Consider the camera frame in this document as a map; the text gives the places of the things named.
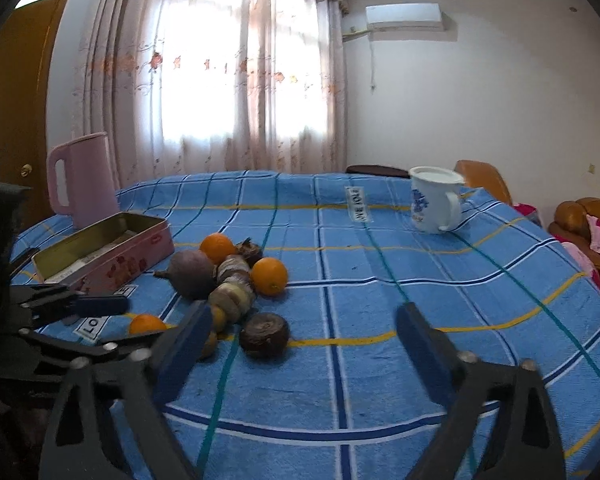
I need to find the small orange tangerine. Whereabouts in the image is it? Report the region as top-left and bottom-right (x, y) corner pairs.
(128, 313), (168, 336)

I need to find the yellow-green round fruit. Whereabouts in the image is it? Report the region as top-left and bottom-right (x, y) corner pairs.
(198, 330), (218, 361)

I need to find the purple round beet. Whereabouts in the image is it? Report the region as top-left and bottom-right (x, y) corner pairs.
(154, 249), (216, 300)

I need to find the striped sugarcane piece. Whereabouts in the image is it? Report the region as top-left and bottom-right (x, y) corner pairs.
(208, 255), (256, 323)

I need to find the orange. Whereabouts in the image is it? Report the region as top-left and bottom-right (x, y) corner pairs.
(251, 257), (288, 297)
(199, 232), (238, 266)

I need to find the dark brown water chestnut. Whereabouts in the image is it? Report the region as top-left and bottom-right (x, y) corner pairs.
(238, 312), (290, 360)

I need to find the dark pointed water chestnut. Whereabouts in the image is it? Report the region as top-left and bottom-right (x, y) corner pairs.
(236, 237), (263, 268)

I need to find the printed paper in tin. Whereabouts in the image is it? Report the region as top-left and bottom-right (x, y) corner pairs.
(42, 230), (135, 284)

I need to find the pink metal tin box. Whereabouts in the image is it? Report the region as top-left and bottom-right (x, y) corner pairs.
(33, 212), (174, 295)

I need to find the pink plastic pitcher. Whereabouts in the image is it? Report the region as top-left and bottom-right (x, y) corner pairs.
(47, 132), (120, 230)

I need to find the brown wooden door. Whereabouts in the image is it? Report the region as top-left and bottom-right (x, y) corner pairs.
(0, 0), (64, 228)

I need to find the brown leather sofa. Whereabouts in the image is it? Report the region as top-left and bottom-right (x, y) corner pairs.
(548, 197), (600, 278)

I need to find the white blue enamel mug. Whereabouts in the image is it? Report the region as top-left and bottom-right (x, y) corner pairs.
(408, 166), (465, 234)

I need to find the orange wooden chair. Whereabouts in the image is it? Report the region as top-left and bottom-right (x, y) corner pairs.
(454, 159), (513, 205)

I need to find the sheer floral curtain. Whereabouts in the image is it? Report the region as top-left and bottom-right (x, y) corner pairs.
(73, 0), (348, 186)

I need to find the white wall air conditioner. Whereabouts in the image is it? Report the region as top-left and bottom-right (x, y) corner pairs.
(365, 2), (444, 30)

